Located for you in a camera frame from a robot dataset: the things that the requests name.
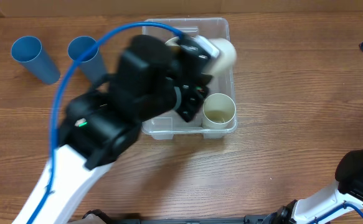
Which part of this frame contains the blue tall cup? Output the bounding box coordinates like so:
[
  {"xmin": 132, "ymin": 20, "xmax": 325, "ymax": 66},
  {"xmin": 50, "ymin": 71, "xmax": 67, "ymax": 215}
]
[
  {"xmin": 11, "ymin": 36, "xmax": 60, "ymax": 85},
  {"xmin": 67, "ymin": 36, "xmax": 107, "ymax": 83}
]

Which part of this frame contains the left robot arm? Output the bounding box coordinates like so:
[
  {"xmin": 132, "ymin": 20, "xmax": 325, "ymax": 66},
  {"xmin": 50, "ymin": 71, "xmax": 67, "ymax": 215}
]
[{"xmin": 15, "ymin": 34, "xmax": 222, "ymax": 223}]

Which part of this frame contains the cream tall cup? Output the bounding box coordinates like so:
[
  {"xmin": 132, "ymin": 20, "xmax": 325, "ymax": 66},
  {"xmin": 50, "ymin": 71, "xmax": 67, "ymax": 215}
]
[
  {"xmin": 205, "ymin": 39, "xmax": 237, "ymax": 77},
  {"xmin": 202, "ymin": 93, "xmax": 236, "ymax": 129}
]

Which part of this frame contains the clear plastic storage bin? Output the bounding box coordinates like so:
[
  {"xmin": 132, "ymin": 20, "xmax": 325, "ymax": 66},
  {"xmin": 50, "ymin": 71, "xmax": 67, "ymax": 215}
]
[{"xmin": 142, "ymin": 17, "xmax": 237, "ymax": 140}]

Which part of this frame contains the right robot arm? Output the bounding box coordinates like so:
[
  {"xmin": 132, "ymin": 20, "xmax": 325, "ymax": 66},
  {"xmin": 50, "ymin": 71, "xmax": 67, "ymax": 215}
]
[{"xmin": 263, "ymin": 149, "xmax": 363, "ymax": 224}]

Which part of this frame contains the blue tall cup far left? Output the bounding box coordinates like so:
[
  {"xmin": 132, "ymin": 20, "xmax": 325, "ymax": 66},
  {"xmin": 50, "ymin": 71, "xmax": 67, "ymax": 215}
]
[{"xmin": 11, "ymin": 36, "xmax": 60, "ymax": 85}]

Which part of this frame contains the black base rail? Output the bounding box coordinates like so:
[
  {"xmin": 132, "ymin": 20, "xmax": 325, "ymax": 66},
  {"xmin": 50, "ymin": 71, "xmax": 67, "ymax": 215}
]
[{"xmin": 80, "ymin": 210, "xmax": 290, "ymax": 224}]

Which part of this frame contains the cream bowl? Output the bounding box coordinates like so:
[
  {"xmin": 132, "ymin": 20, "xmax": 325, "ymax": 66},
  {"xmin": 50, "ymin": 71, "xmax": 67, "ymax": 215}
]
[{"xmin": 165, "ymin": 37, "xmax": 179, "ymax": 47}]

